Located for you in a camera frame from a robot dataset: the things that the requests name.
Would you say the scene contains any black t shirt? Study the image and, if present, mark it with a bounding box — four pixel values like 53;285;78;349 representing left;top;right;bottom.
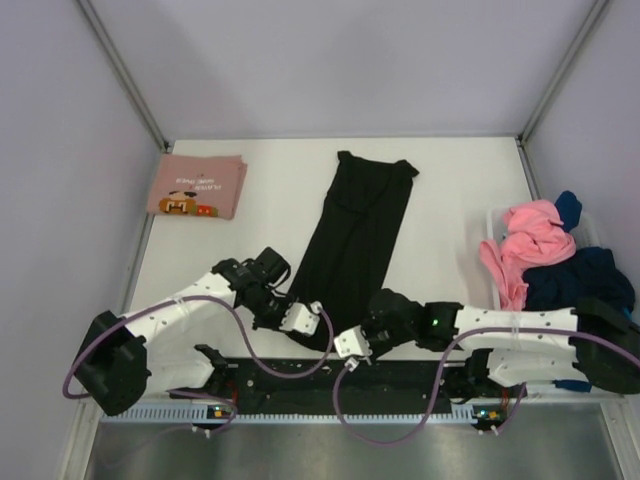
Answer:
289;151;419;333

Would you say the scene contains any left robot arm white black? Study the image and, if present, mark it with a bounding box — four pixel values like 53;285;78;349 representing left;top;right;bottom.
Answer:
74;247;318;416

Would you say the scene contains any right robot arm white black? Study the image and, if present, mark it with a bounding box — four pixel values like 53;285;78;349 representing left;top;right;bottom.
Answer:
356;289;639;396

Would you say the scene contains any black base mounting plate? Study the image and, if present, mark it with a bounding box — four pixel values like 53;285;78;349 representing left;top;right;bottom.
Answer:
197;358;518;415

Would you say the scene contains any folded pink t shirt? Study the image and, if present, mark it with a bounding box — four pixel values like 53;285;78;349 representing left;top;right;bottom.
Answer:
146;154;248;220

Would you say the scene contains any pink crumpled t shirt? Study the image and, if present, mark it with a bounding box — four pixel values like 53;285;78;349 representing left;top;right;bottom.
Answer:
478;200;577;311

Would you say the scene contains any dark blue crumpled t shirt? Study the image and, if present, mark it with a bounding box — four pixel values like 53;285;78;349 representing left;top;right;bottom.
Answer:
523;191;636;314

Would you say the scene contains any white plastic laundry basket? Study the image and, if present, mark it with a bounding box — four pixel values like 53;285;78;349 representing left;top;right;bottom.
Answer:
485;206;602;309

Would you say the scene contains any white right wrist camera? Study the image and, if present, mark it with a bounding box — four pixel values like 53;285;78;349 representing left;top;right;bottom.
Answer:
334;325;373;372

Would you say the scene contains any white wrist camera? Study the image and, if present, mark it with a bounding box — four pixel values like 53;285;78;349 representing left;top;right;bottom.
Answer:
279;302;322;337
334;325;373;372

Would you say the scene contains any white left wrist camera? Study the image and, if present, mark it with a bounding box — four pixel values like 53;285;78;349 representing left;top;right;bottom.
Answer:
279;302;322;337

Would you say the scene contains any light blue cable duct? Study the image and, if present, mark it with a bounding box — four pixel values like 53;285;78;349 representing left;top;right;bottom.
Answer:
100;402;504;424

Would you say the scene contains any left aluminium corner post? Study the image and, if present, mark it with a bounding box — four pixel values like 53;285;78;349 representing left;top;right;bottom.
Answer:
72;0;171;153

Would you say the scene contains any aluminium corner post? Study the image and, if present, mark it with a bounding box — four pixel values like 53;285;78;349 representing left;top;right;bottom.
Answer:
518;0;614;147
72;0;171;153

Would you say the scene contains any right aluminium corner post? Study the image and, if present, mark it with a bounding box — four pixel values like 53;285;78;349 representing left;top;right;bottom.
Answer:
518;0;614;147

